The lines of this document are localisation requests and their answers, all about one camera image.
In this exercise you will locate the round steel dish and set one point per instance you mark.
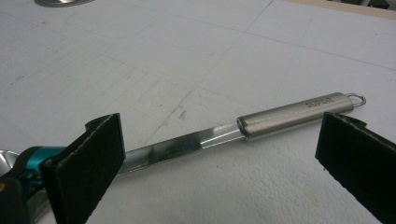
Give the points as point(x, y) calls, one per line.
point(62, 2)

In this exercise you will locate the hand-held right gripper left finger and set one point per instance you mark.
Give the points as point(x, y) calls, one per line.
point(84, 168)

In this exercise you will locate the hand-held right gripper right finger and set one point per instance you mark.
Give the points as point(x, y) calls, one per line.
point(358, 161)

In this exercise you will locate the teal and black tool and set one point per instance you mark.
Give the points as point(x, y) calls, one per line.
point(31, 161)

